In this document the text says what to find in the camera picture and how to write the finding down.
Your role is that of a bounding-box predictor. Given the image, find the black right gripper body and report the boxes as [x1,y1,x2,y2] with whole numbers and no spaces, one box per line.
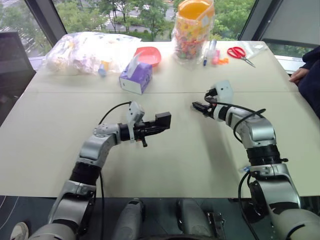
[203,86,218,119]

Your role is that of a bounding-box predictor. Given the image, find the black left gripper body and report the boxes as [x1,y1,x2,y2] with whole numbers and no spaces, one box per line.
[133,120,154,148]

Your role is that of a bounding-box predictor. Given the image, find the small black box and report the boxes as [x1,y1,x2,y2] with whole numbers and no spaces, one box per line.
[155,112,173,131]

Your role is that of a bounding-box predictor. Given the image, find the purple tissue box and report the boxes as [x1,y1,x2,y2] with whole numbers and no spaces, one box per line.
[118,51,153,95]

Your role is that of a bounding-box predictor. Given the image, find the person's bare hand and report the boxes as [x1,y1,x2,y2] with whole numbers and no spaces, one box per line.
[288,67,307,85]

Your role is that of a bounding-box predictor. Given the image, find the small pink and orange toys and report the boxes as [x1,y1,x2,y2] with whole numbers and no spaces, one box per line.
[211,49,230,66]

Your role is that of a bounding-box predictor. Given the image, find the clear marker with blue cap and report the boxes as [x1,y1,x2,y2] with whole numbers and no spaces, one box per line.
[208,38,218,58]

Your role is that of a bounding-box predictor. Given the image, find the pink plastic bowl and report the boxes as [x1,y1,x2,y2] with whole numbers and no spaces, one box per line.
[134,46,162,68]

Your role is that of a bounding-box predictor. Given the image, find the clear bag of colourful toys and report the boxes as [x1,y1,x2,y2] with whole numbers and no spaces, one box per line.
[171,0,216,66]

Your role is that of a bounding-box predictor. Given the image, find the flat clear plastic bag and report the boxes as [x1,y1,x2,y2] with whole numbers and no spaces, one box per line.
[232,40,270,62]

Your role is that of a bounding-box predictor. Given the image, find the dark rounded grey shape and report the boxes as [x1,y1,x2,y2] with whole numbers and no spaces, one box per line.
[175,198,216,238]
[109,197,146,240]

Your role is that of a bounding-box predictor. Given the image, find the clear bag of white items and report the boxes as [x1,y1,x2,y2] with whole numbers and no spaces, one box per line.
[44,31,143,77]

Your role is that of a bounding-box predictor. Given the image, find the person's dark blue sleeve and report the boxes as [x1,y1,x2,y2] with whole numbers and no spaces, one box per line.
[298,44,320,123]

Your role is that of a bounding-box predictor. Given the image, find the white shoe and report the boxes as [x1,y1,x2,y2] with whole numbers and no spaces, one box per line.
[10,221,30,240]

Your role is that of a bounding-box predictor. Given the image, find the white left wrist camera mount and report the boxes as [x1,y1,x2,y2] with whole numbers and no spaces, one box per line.
[125,101,146,143]

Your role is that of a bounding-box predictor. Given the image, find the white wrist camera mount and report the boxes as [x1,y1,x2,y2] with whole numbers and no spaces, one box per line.
[214,79,234,104]
[125,101,146,143]

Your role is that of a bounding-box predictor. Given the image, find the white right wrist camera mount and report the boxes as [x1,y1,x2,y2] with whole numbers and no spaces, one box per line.
[214,79,234,104]

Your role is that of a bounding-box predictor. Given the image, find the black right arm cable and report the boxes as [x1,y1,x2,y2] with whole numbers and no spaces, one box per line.
[204,92,267,240]

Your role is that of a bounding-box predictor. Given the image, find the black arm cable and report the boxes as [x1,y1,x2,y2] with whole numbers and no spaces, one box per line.
[204,92,267,240]
[98,100,133,240]

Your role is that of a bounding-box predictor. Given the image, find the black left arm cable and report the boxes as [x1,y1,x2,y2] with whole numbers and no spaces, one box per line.
[98,100,133,240]

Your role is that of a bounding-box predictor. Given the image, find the red handled scissors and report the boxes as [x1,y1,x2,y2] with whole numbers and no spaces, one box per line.
[226,46,257,69]

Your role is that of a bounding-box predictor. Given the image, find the dark window frame pillar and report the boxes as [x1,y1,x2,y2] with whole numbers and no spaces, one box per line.
[236,0,267,42]
[24,0,68,48]

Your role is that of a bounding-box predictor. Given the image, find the metal bracket with screws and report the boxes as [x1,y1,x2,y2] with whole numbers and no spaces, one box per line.
[206,211,227,240]

